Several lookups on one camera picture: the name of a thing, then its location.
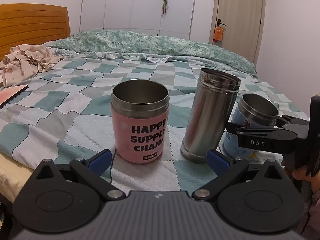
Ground light blue cartoon cup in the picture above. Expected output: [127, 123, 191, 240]
[222, 94, 279, 160]

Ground person's hand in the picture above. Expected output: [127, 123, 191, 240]
[280, 158, 320, 209]

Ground green checkered bed sheet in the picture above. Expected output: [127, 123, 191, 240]
[1, 57, 307, 198]

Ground tall stainless steel tumbler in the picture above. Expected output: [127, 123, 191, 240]
[181, 68, 241, 164]

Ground pink flat book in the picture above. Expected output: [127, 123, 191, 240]
[0, 85, 28, 108]

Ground beige patterned crumpled cloth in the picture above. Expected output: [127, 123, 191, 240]
[1, 44, 63, 88]

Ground green floral duvet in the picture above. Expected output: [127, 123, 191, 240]
[44, 30, 257, 76]

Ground orange hanging door ornament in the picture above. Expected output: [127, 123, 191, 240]
[213, 26, 224, 42]

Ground light wooden door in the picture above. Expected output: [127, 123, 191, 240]
[209, 0, 266, 64]

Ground wooden orange headboard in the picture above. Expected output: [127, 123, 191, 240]
[1, 3, 71, 57]

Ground white built-in wardrobe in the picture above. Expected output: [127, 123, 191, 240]
[80, 0, 194, 40]

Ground green hanging wardrobe charm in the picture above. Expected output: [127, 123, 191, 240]
[162, 0, 168, 15]

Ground thin black cable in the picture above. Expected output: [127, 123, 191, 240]
[108, 146, 118, 184]

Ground pink happy supply chain cup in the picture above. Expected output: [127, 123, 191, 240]
[111, 79, 169, 164]

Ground black door handle lock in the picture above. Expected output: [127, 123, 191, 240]
[216, 18, 226, 27]

